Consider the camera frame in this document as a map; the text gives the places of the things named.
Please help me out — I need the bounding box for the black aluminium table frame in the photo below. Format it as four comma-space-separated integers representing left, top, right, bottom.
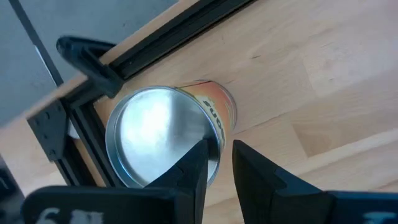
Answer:
26, 0, 259, 190

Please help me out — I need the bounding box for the green beans orange tin can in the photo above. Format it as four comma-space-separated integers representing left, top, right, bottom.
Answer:
104, 80, 238, 190

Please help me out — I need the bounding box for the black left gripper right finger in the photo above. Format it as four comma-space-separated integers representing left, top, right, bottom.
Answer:
232, 139, 398, 224

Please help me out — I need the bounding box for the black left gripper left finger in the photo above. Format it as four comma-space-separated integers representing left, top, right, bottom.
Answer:
21, 139, 209, 224

